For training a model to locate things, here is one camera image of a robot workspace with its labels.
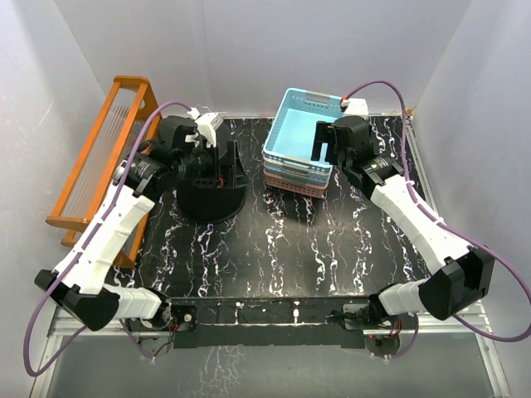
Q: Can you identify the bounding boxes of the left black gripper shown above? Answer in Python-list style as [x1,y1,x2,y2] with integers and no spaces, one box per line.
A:
[174,141,250,189]

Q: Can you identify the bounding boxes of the large black plastic bucket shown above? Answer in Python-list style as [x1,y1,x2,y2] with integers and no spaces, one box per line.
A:
[176,122,248,224]

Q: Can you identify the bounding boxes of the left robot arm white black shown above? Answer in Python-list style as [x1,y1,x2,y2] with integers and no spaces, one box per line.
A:
[35,113,248,331]

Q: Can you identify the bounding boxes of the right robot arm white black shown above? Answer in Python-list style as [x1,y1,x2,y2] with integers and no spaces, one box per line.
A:
[311,116,494,329]

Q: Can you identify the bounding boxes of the light blue perforated basket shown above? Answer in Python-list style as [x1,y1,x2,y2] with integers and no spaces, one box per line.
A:
[263,88,343,173]

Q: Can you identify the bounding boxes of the pink perforated basket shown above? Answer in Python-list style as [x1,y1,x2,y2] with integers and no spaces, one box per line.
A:
[264,169,330,199]

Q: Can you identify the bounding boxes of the dark blue perforated basket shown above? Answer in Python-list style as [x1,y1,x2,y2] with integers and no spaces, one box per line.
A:
[264,167,331,186]

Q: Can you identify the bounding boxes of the orange wooden rack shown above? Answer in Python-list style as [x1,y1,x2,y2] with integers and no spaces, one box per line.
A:
[46,75,158,248]

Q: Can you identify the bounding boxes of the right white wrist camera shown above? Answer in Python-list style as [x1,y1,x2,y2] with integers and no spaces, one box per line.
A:
[340,97,369,119]

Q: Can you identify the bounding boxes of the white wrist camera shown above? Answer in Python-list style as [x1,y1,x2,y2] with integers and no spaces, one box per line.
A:
[340,97,369,119]
[187,108,223,147]

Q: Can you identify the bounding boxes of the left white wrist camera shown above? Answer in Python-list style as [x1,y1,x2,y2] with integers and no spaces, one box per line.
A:
[187,108,223,147]

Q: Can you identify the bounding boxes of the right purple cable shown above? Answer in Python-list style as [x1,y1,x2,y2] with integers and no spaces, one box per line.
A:
[342,80,531,343]

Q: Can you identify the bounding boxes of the purple cable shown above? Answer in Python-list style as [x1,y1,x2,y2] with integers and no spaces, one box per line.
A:
[24,100,200,377]
[342,80,531,343]

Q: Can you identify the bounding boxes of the black front mounting rail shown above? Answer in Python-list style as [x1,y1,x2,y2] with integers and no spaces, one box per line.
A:
[172,296,377,349]

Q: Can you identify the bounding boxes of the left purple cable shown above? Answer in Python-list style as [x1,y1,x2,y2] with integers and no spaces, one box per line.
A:
[24,100,200,377]

